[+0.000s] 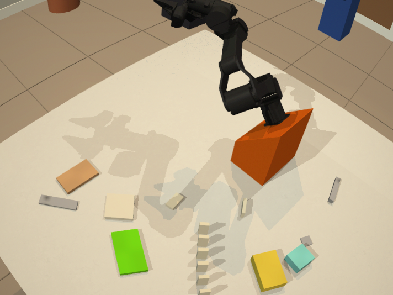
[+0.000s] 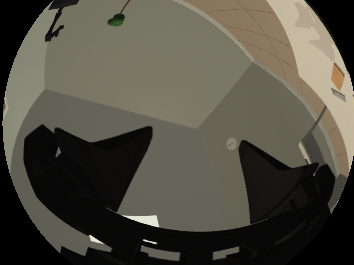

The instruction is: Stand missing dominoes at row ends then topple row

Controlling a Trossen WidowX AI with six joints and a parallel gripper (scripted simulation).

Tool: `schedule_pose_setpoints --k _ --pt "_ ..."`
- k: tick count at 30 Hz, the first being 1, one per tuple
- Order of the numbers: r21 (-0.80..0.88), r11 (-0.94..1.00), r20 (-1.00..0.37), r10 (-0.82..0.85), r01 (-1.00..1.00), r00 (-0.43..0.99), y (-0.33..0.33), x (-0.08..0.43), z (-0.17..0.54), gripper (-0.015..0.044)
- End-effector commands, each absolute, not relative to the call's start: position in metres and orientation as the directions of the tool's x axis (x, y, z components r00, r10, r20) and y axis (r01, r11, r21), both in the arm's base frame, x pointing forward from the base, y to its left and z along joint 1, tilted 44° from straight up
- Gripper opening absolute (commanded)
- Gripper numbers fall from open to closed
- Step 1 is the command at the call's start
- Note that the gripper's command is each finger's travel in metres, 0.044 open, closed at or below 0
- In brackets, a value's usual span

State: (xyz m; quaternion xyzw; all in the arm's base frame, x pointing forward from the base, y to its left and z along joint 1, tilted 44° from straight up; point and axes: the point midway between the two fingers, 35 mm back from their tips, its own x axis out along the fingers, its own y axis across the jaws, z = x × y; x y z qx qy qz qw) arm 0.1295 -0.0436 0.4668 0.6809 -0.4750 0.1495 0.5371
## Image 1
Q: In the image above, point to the teal block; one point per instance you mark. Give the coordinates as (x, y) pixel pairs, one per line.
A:
(299, 258)

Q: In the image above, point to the green flat rectangular block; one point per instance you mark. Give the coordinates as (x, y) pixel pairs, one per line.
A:
(129, 252)

